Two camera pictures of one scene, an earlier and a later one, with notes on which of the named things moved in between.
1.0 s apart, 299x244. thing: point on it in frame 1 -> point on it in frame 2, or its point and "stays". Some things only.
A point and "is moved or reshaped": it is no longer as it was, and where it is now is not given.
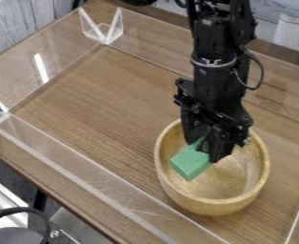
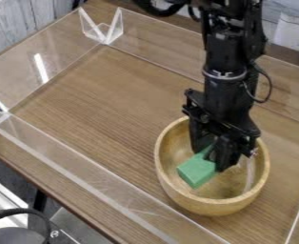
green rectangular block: [190, 161] is moved or reshaped
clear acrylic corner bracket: [101, 31] stays
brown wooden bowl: [227, 188] stays
